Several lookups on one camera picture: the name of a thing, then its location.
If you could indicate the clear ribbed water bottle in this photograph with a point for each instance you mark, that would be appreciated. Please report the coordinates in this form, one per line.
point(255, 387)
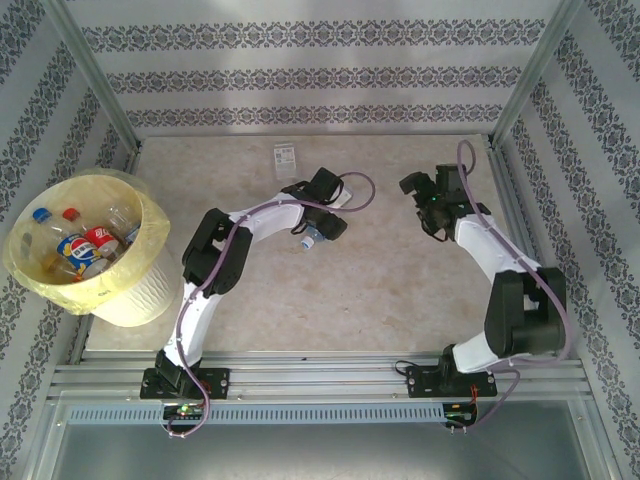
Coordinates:
point(120, 217)

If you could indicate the red label cola bottle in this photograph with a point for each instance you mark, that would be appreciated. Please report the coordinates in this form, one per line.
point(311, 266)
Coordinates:
point(100, 235)

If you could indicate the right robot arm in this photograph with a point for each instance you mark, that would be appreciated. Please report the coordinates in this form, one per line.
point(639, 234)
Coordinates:
point(480, 250)

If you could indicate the blue yellow label cola bottle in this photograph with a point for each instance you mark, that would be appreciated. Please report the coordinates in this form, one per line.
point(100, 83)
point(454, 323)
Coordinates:
point(75, 252)

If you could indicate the small controller board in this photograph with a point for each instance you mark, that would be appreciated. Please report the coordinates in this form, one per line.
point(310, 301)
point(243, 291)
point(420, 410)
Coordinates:
point(460, 416)
point(182, 411)

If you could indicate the white bin with yellow bag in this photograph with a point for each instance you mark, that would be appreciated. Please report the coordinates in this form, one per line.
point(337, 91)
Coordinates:
point(150, 225)

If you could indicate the aluminium frame post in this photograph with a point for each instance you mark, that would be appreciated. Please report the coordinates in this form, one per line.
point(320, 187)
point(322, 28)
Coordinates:
point(97, 75)
point(535, 75)

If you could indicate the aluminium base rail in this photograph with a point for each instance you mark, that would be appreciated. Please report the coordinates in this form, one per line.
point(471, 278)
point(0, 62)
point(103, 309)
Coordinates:
point(320, 380)

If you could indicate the white ribbed bin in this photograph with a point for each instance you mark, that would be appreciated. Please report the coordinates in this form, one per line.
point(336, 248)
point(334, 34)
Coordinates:
point(145, 295)

